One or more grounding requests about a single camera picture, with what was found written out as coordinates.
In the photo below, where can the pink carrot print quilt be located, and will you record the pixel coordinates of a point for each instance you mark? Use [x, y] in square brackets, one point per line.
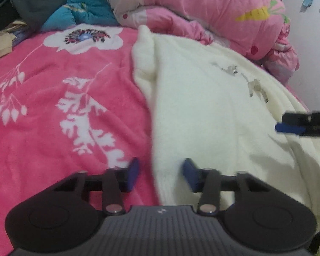
[202, 10]

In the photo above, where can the black garment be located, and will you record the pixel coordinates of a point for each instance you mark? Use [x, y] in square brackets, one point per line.
[2, 21]

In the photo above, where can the dark grey garment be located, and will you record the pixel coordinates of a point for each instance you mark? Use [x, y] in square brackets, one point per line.
[37, 5]

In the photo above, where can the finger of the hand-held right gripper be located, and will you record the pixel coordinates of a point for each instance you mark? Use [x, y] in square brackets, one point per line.
[289, 128]
[296, 117]

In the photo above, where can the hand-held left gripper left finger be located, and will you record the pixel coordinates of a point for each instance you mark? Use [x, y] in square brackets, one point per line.
[133, 171]

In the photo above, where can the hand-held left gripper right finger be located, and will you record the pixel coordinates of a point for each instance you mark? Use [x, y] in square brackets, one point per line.
[189, 173]

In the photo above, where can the pink floral bed sheet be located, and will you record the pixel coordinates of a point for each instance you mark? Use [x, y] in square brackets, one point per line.
[42, 138]

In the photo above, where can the blue quilt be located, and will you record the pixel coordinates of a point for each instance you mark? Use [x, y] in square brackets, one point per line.
[96, 8]

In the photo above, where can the white knit sweater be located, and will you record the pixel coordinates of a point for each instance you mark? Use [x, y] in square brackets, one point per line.
[216, 125]

